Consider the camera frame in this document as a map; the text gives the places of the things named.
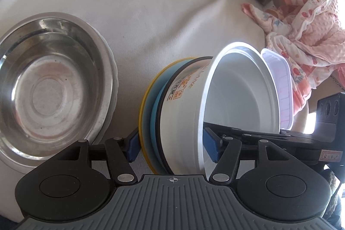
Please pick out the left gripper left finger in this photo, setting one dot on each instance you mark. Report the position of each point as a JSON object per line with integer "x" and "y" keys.
{"x": 121, "y": 152}

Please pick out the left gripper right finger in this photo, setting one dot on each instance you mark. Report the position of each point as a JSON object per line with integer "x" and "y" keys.
{"x": 221, "y": 157}

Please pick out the white bowl yellow rim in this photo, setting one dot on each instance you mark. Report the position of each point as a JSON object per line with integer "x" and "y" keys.
{"x": 147, "y": 103}

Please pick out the blue enamel bowl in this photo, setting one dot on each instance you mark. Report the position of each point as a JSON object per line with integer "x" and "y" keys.
{"x": 156, "y": 113}

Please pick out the white paper cup bowl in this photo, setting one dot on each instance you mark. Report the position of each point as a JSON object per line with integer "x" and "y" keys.
{"x": 234, "y": 89}

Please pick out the floral white plate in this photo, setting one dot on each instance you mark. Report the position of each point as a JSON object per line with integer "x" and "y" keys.
{"x": 110, "y": 79}

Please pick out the white plastic tray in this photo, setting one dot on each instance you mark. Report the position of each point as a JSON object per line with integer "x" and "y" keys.
{"x": 281, "y": 74}

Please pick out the stainless steel bowl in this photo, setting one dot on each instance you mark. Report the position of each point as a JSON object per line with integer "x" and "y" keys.
{"x": 51, "y": 89}

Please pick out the pink floral blanket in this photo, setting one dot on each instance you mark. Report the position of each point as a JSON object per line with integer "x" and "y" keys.
{"x": 309, "y": 35}

